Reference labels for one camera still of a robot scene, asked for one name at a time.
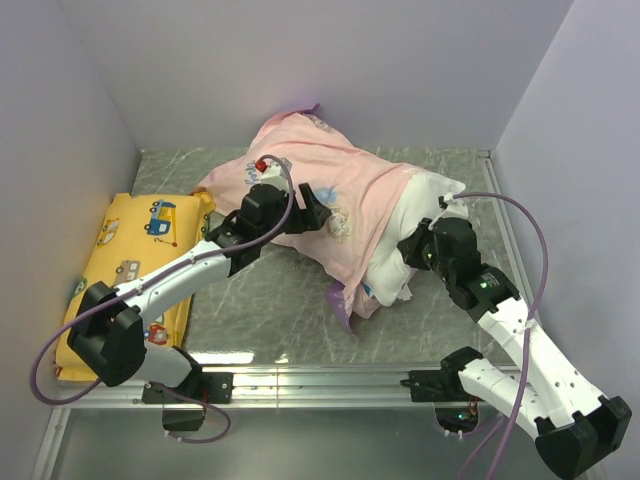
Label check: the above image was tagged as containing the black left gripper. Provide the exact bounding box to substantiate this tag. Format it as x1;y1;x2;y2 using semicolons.
259;183;332;245

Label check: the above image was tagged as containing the white pillow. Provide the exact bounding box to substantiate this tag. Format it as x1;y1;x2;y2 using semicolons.
349;172;469;321

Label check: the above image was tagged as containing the pink purple pillowcase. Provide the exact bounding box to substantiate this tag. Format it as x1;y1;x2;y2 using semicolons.
194;110;414;328

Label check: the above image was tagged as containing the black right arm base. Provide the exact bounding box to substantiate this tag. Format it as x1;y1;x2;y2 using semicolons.
398;367;500;435

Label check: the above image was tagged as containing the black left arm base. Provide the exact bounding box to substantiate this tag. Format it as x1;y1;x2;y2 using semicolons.
142;372;234;434

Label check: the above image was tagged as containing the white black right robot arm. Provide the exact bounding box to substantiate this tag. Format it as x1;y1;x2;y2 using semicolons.
398;218;632;479

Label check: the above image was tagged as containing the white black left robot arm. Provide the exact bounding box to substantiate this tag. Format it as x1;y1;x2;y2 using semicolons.
67;183;332;402

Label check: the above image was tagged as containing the yellow cartoon car pillow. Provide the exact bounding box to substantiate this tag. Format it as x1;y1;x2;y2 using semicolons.
55;193;215;382

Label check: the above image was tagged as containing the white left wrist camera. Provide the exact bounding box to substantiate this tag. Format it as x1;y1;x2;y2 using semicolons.
255;158;291;191

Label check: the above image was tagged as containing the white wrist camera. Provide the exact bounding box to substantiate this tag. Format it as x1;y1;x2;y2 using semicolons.
255;158;291;191
428;192;469;230

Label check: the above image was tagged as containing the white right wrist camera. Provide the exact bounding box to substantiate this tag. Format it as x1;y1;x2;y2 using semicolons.
428;192;469;230

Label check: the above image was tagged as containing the aluminium frame rail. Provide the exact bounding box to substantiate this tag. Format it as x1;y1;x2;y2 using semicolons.
29;149;606;480

